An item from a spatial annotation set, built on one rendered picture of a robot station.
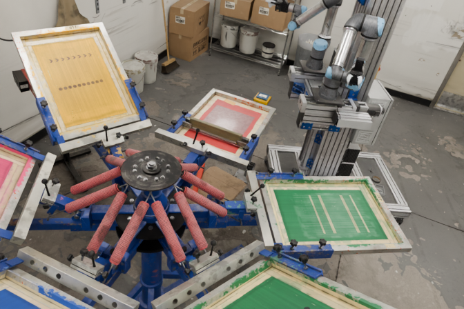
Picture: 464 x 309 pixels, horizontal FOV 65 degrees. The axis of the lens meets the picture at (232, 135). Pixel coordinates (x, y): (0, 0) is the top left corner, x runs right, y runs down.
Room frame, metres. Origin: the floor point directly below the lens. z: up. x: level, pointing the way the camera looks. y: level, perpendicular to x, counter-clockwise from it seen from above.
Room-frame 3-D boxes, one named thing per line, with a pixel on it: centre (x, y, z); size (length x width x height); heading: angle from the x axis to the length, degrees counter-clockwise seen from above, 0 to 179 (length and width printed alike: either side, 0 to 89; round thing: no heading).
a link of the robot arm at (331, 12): (3.14, -0.65, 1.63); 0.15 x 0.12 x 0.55; 162
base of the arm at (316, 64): (3.01, -0.61, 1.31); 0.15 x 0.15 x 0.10
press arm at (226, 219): (1.49, -0.23, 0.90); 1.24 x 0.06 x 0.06; 103
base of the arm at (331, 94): (2.52, -0.68, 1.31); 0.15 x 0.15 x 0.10
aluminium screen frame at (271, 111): (2.36, 0.06, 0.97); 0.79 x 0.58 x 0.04; 163
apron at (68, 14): (3.45, 1.77, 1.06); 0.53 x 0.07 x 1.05; 163
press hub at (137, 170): (1.35, 0.37, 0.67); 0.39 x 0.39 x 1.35
